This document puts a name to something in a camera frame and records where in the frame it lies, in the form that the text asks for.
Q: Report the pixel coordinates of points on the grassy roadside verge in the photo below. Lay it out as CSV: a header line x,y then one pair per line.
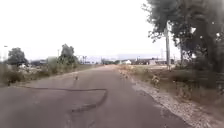
x,y
173,77

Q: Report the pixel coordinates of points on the group of tall dark trees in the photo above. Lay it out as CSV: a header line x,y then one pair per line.
x,y
200,33

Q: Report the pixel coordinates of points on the dark green broad tree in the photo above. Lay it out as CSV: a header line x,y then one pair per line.
x,y
16,56

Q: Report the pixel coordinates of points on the row of distant buildings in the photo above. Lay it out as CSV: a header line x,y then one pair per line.
x,y
148,61

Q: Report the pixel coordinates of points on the row of roadside bushes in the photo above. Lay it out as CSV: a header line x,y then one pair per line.
x,y
50,68

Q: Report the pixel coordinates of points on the thin pole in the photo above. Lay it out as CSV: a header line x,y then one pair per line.
x,y
58,53

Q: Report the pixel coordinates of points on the white building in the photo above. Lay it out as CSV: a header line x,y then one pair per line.
x,y
126,62

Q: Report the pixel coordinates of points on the dark green round tree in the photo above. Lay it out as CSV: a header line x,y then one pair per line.
x,y
67,54

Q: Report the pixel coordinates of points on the low building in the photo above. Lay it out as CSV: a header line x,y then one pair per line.
x,y
38,62

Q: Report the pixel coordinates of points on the pale gravel strip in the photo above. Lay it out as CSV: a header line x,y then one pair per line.
x,y
181,107

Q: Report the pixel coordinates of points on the grey asphalt road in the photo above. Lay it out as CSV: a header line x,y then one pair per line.
x,y
100,103

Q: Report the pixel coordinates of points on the pale utility pole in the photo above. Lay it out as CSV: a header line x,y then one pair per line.
x,y
167,46

